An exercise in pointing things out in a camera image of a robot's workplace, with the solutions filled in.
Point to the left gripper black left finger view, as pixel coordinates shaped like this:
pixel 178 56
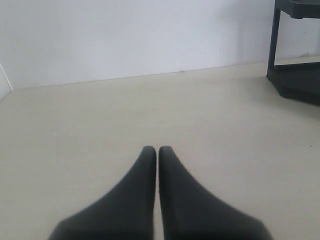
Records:
pixel 126 212

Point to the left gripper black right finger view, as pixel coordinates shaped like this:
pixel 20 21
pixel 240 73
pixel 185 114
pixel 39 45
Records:
pixel 191 212

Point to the black two-tier corner shelf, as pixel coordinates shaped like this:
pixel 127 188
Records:
pixel 294 53

